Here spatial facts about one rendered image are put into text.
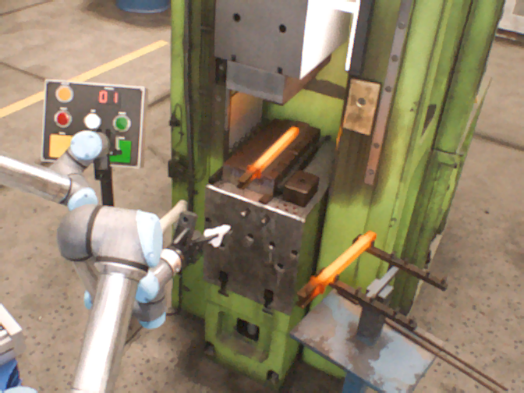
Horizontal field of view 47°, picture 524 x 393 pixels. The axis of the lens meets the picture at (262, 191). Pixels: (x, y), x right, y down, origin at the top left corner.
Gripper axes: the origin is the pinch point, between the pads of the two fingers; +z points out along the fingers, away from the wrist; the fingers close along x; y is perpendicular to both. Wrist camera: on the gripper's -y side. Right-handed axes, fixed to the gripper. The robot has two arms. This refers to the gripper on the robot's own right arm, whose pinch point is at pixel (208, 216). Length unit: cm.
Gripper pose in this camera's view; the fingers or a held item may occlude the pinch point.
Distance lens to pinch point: 182.4
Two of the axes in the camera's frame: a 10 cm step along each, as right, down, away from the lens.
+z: 4.5, -4.8, 7.6
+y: -0.7, 8.2, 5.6
